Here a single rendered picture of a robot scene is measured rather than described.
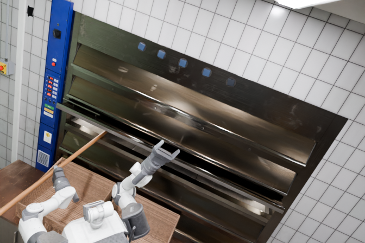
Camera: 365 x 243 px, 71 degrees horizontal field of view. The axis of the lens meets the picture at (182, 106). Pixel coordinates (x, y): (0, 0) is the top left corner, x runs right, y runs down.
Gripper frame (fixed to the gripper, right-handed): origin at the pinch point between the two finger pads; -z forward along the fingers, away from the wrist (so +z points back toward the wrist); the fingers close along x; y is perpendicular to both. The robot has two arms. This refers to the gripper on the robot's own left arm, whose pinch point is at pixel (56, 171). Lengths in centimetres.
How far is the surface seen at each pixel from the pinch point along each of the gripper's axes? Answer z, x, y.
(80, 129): -45, 2, 30
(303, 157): 89, -57, 121
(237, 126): 51, -58, 95
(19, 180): -60, 61, -9
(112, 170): -12, 23, 50
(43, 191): -39, 58, 5
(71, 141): -50, 17, 27
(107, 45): -37, -76, 36
